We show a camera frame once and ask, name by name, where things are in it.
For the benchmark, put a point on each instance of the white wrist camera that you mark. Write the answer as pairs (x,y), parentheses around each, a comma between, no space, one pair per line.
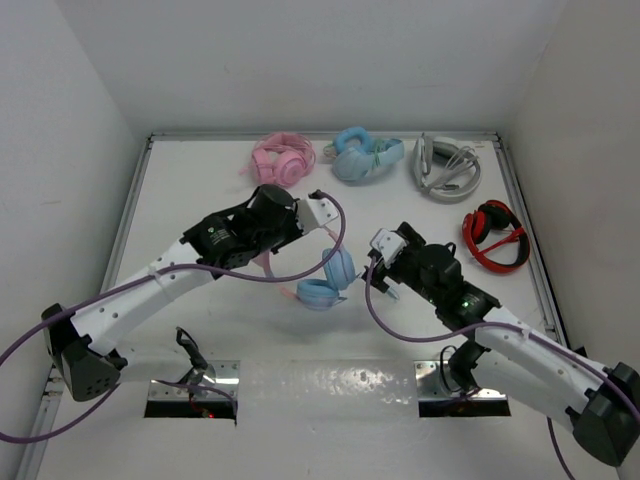
(388,244)
(314,212)

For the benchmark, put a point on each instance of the pink gaming headphones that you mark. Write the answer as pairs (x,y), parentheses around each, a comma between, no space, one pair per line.
(281,158)

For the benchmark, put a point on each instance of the blue pink cat-ear headphones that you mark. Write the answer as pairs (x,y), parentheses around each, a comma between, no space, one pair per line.
(323,294)

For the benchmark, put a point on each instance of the light blue headphones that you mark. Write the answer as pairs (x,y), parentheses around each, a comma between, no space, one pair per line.
(355,154)

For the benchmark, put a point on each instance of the grey white headphones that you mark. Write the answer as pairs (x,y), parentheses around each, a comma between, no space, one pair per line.
(445,169)

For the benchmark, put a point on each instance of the red black headphones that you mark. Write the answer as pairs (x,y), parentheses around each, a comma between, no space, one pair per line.
(491,226)

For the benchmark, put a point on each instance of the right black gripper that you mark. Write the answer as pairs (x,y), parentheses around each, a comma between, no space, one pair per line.
(379,272)

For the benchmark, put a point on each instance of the metal base plate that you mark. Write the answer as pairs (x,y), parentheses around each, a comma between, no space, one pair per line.
(218,382)
(435,384)

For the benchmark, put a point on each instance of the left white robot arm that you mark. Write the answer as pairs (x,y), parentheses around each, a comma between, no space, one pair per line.
(86,342)

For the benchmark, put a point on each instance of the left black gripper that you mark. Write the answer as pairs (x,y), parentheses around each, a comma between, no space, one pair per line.
(294,227)

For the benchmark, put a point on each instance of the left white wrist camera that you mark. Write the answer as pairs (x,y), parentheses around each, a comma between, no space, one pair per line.
(314,212)

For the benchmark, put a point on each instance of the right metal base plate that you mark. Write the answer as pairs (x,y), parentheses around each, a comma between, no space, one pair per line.
(435,384)

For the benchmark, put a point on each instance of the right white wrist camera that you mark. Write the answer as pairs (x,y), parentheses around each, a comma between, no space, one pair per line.
(388,244)

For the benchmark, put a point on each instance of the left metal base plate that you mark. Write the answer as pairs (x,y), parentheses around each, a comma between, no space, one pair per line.
(218,382)

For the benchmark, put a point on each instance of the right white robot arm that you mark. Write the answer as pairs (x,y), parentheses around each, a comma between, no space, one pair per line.
(597,404)

